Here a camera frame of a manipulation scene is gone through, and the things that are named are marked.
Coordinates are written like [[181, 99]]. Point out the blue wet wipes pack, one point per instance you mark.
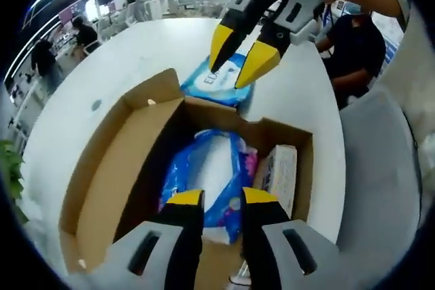
[[204, 83]]

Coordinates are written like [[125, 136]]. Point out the brown cardboard shoe box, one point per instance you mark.
[[102, 167]]

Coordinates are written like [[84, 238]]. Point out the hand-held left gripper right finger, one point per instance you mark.
[[261, 235]]

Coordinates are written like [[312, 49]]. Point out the white tissue pack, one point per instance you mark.
[[277, 174]]

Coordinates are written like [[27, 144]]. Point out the blue pink soft pack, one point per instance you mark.
[[217, 201]]

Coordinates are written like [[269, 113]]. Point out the grey chair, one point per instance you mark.
[[380, 184]]

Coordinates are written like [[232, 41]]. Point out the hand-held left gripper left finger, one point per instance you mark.
[[183, 235]]

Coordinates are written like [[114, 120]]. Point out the potted green plant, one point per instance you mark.
[[12, 174]]

